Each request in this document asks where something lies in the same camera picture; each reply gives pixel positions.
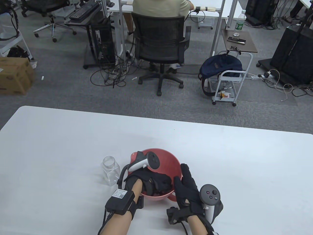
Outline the person's right hand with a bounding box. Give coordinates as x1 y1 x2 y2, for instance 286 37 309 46
173 164 206 218

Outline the person's left hand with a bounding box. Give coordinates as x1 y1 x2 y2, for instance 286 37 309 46
123 168 173 197

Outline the pink salad bowl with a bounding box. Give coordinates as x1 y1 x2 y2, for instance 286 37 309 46
131 148 182 201

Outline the clear plastic jar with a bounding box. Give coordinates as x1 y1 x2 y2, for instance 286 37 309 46
102 156 121 186

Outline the person's right forearm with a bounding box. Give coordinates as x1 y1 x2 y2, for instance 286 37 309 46
187 215 215 235

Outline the person's left forearm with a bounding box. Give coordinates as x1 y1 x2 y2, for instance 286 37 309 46
98 179 143 235

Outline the black VR controller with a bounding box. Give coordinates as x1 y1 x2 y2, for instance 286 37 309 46
199 184 224 224
127 151 160 173

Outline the black wrist sensor box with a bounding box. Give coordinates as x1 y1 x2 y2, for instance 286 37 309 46
105 188 135 216

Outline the white rolling cart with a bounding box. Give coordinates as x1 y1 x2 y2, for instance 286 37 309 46
212 50 253 106

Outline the navy backpack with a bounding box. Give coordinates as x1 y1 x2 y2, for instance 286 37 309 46
198 54 243 96

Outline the black computer tower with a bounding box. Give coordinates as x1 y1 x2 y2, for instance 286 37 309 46
89 23 116 65

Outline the black mesh office chair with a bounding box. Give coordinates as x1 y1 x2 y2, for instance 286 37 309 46
131 12 192 96

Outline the brown side table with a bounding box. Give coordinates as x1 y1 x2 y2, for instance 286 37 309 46
221 29 258 54

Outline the black smartphone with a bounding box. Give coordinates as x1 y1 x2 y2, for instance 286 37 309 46
227 36 246 45

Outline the black wheeled cabinet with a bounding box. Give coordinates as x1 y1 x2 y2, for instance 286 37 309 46
256 23 313 86

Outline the white office desk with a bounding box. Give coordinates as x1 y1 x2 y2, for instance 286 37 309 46
101 0 239 58

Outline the cardboard box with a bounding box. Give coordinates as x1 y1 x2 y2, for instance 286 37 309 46
0 57 36 95

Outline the black keyboard stand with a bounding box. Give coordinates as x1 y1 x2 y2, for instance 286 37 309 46
64 0 115 69

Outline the clear water bottle green label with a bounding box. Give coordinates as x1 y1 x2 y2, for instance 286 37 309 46
235 10 247 32

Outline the black keyboard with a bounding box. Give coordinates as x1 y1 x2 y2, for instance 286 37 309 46
69 2 101 21

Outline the black bag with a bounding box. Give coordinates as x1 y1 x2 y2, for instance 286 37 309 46
7 46 31 61

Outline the black equipment stack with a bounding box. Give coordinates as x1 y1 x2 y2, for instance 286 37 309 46
245 0 279 25

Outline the white metal rack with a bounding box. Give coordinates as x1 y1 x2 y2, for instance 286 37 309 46
0 12 33 61

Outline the black swivel chair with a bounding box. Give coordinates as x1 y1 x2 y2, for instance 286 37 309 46
21 0 77 42

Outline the tangle of black cables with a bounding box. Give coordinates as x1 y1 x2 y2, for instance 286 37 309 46
90 49 137 88

